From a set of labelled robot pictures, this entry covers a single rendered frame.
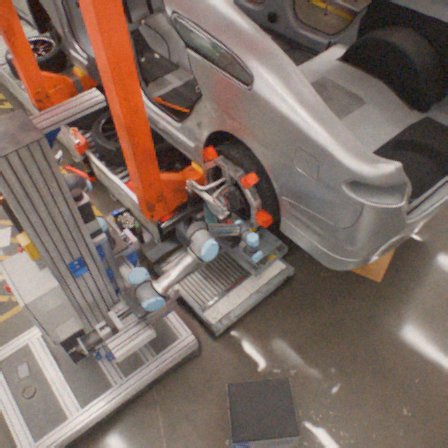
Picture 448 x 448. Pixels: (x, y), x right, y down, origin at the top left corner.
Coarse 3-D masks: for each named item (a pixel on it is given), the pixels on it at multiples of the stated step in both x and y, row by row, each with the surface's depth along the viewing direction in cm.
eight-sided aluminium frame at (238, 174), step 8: (216, 160) 304; (224, 160) 304; (208, 168) 320; (224, 168) 301; (232, 168) 301; (208, 176) 330; (232, 176) 298; (240, 176) 294; (208, 184) 336; (240, 184) 296; (208, 192) 342; (248, 192) 295; (248, 200) 299; (256, 200) 297; (256, 208) 299; (232, 216) 342; (248, 224) 318; (256, 224) 312
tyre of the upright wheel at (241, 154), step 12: (228, 144) 309; (240, 144) 305; (228, 156) 306; (240, 156) 296; (252, 156) 297; (252, 168) 293; (264, 168) 295; (264, 180) 294; (264, 192) 295; (264, 204) 302; (276, 204) 303; (240, 216) 341; (276, 216) 312
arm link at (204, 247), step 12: (192, 240) 251; (204, 240) 247; (192, 252) 247; (204, 252) 244; (216, 252) 251; (180, 264) 250; (192, 264) 250; (168, 276) 250; (180, 276) 251; (144, 288) 253; (156, 288) 250; (168, 288) 252; (144, 300) 250; (156, 300) 249
